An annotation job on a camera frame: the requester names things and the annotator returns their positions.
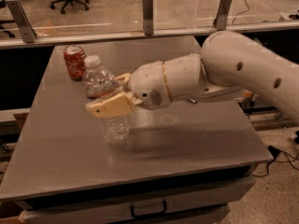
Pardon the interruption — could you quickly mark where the black drawer handle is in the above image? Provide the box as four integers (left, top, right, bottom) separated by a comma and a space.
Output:
130, 201, 167, 219

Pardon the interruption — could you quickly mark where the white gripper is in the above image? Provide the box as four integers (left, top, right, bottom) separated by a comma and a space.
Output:
85, 61, 172, 119

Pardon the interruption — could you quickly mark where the left metal glass bracket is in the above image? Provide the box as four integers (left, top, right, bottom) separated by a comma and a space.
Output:
6, 0, 36, 43

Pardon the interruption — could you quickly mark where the middle metal glass bracket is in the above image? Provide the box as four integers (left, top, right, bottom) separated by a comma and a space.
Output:
142, 0, 153, 35

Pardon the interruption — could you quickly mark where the right metal glass bracket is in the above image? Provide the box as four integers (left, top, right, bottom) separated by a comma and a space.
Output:
213, 0, 233, 31

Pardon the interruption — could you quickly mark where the red soda can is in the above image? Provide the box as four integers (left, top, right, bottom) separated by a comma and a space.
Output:
64, 45, 86, 80

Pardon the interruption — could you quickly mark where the grey cabinet drawer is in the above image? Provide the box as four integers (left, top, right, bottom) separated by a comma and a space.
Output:
19, 176, 255, 224

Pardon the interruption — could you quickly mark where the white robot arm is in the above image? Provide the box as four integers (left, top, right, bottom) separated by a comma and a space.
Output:
86, 30, 299, 123

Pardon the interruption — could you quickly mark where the clear plastic water bottle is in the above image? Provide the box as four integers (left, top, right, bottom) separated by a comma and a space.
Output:
82, 55, 129, 144

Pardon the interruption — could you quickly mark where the metal glass bracket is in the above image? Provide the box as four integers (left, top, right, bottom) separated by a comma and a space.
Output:
142, 0, 153, 35
6, 0, 36, 43
213, 0, 233, 31

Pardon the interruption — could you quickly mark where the black floor cable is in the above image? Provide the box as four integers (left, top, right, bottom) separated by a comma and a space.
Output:
250, 145, 299, 178

